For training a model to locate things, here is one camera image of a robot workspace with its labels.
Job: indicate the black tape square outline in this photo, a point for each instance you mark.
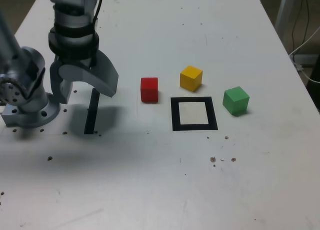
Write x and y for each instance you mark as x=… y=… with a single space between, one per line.
x=175 y=114

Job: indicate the green cube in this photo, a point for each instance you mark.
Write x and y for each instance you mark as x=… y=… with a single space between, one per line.
x=235 y=101

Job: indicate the white metal post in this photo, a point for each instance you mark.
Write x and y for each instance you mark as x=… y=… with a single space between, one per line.
x=283 y=7

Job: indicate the black tape strip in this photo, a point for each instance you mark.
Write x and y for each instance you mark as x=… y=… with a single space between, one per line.
x=91 y=114

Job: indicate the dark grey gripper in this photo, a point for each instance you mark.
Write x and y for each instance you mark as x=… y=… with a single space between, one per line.
x=75 y=63

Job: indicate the red cube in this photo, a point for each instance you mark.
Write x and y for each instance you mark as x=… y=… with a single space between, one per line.
x=149 y=91

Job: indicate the yellow cube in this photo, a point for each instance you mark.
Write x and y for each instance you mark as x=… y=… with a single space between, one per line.
x=190 y=78

